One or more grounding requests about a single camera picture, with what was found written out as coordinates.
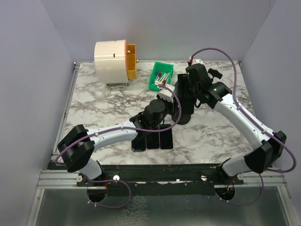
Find black phone stand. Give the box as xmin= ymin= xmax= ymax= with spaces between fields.
xmin=207 ymin=68 xmax=223 ymax=81
xmin=172 ymin=114 xmax=191 ymax=125

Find purple edged phone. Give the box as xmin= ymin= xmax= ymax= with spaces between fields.
xmin=146 ymin=132 xmax=160 ymax=149

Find black phone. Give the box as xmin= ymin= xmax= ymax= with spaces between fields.
xmin=131 ymin=137 xmax=146 ymax=152

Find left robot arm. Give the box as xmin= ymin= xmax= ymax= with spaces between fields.
xmin=55 ymin=98 xmax=182 ymax=186

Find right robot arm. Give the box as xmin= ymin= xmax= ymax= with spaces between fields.
xmin=176 ymin=63 xmax=286 ymax=184

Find markers in green bin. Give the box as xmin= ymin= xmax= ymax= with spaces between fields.
xmin=153 ymin=72 xmax=170 ymax=85

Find green plastic bin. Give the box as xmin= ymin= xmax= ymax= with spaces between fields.
xmin=148 ymin=62 xmax=174 ymax=91

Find orange drawer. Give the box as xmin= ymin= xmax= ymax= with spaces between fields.
xmin=126 ymin=44 xmax=137 ymax=80

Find white round drawer cabinet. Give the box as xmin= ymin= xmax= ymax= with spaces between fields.
xmin=94 ymin=40 xmax=128 ymax=84

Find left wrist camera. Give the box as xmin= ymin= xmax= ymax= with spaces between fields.
xmin=157 ymin=84 xmax=175 ymax=103

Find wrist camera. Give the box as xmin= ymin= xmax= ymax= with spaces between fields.
xmin=157 ymin=84 xmax=175 ymax=103
xmin=188 ymin=57 xmax=204 ymax=66

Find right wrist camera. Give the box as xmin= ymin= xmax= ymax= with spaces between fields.
xmin=188 ymin=57 xmax=204 ymax=66

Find black front mounting rail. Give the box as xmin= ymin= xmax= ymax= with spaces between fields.
xmin=77 ymin=164 xmax=243 ymax=196

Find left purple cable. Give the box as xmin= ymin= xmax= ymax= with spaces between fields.
xmin=54 ymin=85 xmax=182 ymax=167

